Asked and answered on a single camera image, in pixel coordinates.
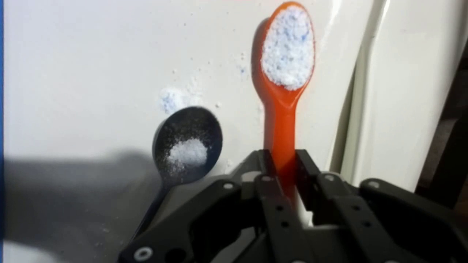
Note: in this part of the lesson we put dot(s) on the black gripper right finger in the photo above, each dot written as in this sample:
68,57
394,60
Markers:
351,205

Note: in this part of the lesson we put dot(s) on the white washing machine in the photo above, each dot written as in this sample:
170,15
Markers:
97,73

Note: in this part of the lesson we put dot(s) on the dark metal spoon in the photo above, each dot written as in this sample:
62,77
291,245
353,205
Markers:
195,131

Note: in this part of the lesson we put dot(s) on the orange plastic spoon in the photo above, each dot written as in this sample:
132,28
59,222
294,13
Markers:
283,121

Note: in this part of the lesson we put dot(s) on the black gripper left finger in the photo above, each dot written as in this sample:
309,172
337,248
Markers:
272,209

